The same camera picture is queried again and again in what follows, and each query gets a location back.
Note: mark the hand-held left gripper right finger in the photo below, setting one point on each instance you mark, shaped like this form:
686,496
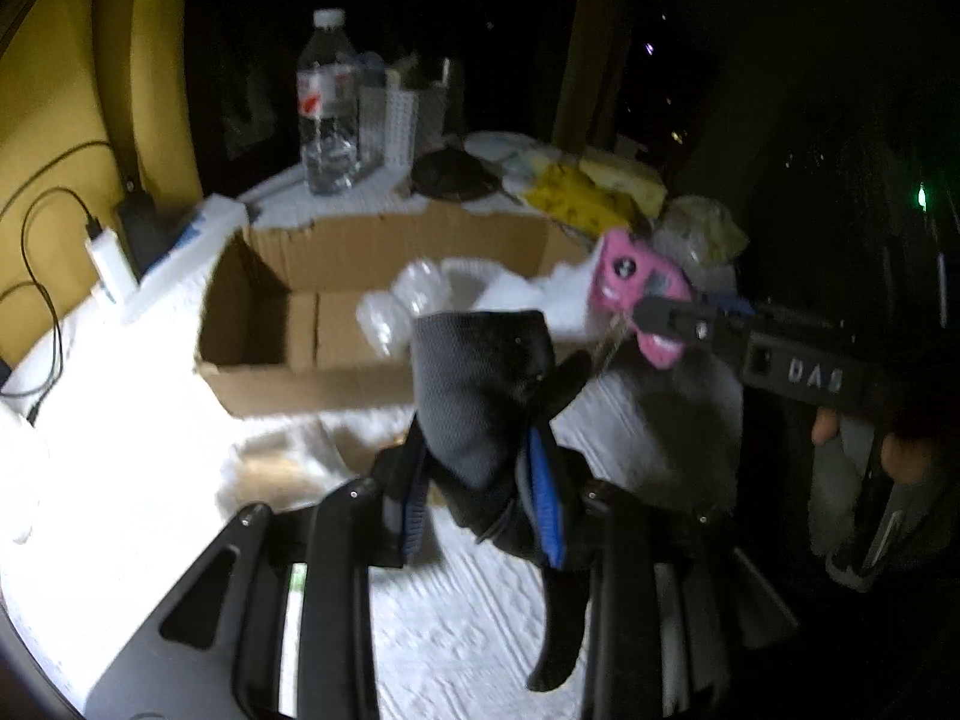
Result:
546,502

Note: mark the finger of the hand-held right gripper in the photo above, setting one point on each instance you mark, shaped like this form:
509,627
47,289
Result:
694,326

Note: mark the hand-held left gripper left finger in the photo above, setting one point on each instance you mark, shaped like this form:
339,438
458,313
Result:
414,499

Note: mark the black glove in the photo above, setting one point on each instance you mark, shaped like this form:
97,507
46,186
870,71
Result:
476,390

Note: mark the cardboard box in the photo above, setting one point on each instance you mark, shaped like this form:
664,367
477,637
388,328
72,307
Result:
300,345

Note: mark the person's right hand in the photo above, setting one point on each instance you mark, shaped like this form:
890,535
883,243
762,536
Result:
911,459

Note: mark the crumpled clear plastic bag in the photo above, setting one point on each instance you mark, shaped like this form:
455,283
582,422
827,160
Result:
701,229

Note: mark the yellow cloth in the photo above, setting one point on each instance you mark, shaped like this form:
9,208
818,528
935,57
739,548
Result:
577,195

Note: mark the white plastic bag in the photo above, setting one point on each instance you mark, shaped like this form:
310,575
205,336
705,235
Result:
517,289

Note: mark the clear bubble wrap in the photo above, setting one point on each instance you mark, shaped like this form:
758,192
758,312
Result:
401,304

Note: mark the white plate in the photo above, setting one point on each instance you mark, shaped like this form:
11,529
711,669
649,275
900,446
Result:
499,146

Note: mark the white textured bedspread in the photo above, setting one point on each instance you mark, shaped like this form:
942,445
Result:
135,480

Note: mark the white and blue carton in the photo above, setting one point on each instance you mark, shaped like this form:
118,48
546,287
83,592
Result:
199,232

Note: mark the white perforated container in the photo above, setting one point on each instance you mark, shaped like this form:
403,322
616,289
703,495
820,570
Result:
390,124

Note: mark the black charger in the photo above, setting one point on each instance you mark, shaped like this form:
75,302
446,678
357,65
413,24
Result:
142,229

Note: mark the white power adapter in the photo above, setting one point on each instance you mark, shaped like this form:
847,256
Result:
111,264

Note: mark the clear plastic water bottle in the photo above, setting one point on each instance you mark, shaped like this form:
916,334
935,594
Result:
327,112

